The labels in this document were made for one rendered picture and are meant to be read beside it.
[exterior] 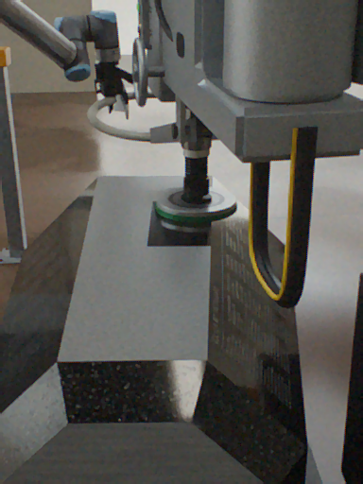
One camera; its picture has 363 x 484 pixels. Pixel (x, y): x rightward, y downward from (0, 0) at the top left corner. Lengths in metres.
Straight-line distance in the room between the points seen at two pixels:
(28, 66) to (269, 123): 7.51
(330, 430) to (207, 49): 1.55
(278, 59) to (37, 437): 0.68
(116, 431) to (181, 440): 0.10
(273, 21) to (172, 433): 0.63
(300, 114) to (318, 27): 0.11
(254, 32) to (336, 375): 1.91
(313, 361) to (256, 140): 1.89
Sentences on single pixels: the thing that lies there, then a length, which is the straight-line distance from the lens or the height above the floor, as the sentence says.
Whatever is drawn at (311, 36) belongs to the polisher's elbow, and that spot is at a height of 1.38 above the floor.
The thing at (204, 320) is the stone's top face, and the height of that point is 0.87.
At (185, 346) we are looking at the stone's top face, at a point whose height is 0.87.
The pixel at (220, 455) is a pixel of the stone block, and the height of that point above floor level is 0.75.
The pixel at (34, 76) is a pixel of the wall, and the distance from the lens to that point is 8.42.
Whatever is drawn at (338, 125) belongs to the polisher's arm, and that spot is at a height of 1.26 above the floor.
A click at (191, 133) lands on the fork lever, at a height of 1.13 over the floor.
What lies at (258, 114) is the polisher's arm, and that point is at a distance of 0.97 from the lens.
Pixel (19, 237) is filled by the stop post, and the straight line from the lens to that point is 3.66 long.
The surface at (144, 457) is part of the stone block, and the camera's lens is 1.13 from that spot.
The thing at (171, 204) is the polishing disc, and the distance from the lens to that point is 1.74.
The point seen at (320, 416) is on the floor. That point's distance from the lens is 2.49.
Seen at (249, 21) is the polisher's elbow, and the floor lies 1.40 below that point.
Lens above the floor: 1.48
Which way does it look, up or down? 22 degrees down
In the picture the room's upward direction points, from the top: straight up
